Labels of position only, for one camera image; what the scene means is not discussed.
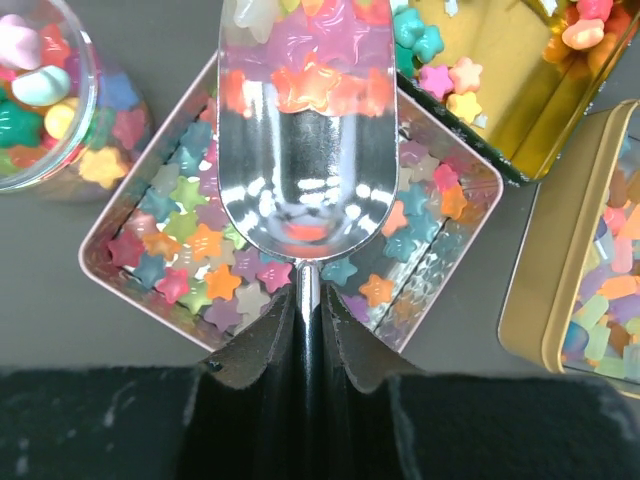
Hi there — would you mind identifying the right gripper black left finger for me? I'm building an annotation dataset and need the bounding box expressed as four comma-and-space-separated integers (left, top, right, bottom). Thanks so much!
1, 288, 294, 479

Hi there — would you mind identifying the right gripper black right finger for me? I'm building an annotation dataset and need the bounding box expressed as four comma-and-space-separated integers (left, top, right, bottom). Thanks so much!
321, 286, 639, 479

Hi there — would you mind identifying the gold tin of pastel gummies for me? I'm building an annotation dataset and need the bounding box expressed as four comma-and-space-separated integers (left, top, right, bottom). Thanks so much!
498, 99, 639, 398

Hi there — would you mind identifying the silver metal scoop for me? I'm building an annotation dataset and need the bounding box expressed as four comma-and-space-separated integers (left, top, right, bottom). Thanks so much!
216, 0, 400, 361

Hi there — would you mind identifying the gold tin of star candies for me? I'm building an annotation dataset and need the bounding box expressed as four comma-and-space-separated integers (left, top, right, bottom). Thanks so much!
399, 1, 639, 184

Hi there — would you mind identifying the pink tin of bright gummies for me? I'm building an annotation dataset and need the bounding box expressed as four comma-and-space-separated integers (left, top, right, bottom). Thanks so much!
78, 49, 504, 354

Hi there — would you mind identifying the clear plastic jar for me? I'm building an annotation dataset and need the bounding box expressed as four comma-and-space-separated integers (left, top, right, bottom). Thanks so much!
1, 1, 152, 201

